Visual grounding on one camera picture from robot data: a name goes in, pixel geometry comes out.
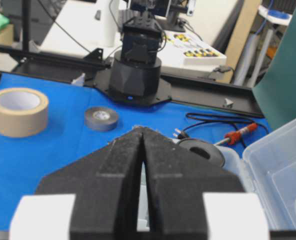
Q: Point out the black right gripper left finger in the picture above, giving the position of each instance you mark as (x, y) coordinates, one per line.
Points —
(106, 184)

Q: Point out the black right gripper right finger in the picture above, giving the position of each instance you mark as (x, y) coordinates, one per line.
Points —
(176, 180)

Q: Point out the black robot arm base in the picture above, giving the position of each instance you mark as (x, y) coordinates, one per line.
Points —
(136, 68)

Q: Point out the black spool in toolbox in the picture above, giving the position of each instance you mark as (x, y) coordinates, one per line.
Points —
(203, 149)

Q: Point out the clear plastic toolbox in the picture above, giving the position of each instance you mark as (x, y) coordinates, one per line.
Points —
(267, 168)

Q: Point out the grey tape roll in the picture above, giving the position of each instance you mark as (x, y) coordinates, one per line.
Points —
(101, 119)

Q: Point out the blue table mat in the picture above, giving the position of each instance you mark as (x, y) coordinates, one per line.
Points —
(24, 161)

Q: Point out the beige masking tape roll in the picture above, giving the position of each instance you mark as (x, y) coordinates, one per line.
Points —
(23, 112)

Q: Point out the white screwdriver set tray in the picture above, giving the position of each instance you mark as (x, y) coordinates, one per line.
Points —
(186, 49)

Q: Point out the dark green board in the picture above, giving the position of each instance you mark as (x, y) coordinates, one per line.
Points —
(276, 92)

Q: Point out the red handled soldering iron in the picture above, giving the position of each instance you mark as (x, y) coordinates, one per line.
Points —
(233, 137)

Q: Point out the black aluminium frame rail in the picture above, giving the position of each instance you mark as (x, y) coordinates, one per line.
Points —
(184, 90)

